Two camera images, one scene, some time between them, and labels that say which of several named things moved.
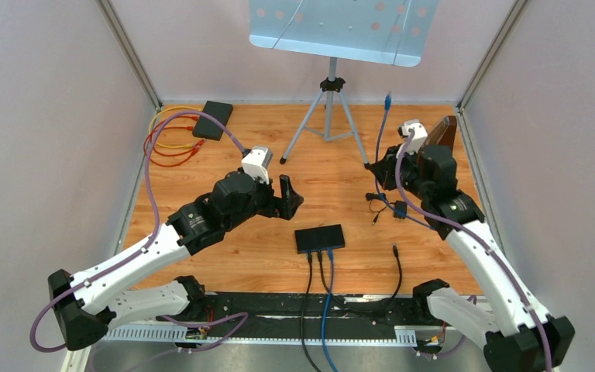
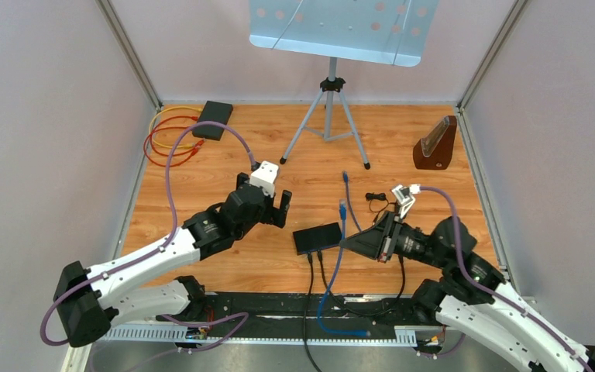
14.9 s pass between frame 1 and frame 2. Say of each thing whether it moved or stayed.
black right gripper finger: moved
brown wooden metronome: stayed
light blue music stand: stayed
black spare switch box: stayed
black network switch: stayed
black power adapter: moved
